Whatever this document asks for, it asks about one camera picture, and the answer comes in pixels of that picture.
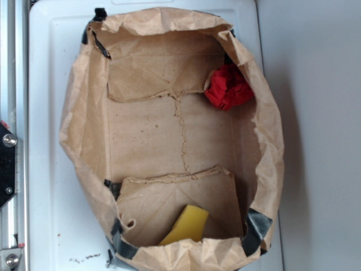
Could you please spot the red crumpled cloth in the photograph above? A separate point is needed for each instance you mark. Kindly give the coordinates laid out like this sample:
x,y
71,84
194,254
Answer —
x,y
228,88

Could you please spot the white plastic tray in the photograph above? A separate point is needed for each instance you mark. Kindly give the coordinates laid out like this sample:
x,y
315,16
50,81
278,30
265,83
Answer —
x,y
64,233

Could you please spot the black metal bracket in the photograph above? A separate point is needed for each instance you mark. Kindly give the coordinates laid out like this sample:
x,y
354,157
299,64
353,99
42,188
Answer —
x,y
7,164

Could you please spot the aluminium frame rail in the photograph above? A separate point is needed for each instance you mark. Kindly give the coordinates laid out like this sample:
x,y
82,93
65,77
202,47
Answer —
x,y
14,112

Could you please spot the yellow green sponge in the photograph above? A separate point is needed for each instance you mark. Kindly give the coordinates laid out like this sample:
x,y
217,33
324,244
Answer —
x,y
189,225

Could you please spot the brown paper bag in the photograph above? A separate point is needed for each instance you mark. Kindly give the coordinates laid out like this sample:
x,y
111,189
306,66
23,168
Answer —
x,y
124,128

